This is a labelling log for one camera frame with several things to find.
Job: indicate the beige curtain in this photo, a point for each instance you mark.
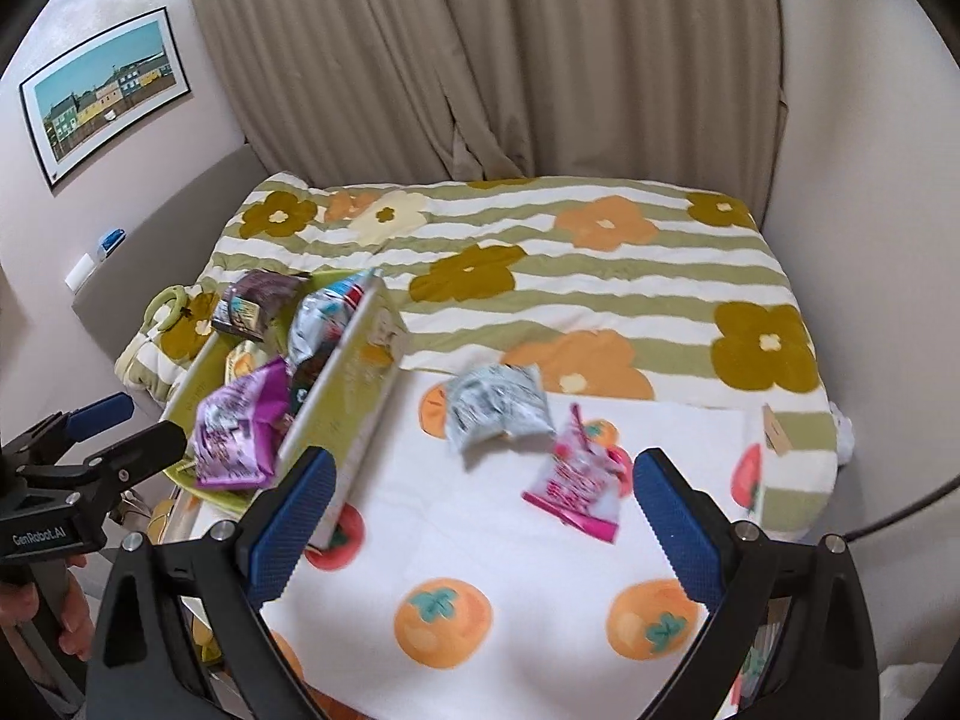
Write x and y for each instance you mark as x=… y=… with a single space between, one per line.
x=361 y=91

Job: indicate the framed building picture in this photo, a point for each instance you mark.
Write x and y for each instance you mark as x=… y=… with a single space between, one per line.
x=82 y=101

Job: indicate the white persimmon print cloth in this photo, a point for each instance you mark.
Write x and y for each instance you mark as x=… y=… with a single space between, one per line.
x=465 y=601

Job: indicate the grey padded headboard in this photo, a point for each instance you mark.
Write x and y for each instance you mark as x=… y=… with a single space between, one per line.
x=171 y=246

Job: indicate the cream orange cake snack packet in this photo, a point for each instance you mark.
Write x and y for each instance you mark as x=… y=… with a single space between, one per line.
x=245 y=358

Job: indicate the blue white wall device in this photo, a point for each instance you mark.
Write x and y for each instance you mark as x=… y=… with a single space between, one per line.
x=109 y=242

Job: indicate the pink magenta snack packet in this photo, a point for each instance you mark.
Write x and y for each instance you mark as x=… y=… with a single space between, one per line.
x=581 y=483

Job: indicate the green cardboard storage box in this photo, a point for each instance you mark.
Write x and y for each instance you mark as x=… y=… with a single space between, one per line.
x=339 y=413

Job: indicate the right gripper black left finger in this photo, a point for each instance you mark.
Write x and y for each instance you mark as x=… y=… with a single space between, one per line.
x=143 y=665

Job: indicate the blue white snack packet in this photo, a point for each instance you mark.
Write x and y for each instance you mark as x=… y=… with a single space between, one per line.
x=322 y=317

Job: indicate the white wall switch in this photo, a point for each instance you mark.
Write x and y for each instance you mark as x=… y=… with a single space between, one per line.
x=80 y=273

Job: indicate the grey white snack packet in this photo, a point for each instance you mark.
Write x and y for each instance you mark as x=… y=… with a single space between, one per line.
x=500 y=400

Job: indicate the purple snack packet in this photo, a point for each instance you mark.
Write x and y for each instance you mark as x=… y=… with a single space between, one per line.
x=238 y=429

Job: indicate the green striped flower blanket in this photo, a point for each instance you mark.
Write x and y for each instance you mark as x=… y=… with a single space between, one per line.
x=611 y=287

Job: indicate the brown maroon snack packet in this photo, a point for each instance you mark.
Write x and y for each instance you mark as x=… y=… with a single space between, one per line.
x=249 y=306

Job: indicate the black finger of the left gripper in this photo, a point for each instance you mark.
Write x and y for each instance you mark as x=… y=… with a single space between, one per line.
x=101 y=480
x=82 y=419

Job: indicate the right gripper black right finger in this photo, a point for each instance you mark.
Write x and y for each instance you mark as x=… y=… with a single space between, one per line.
x=823 y=663

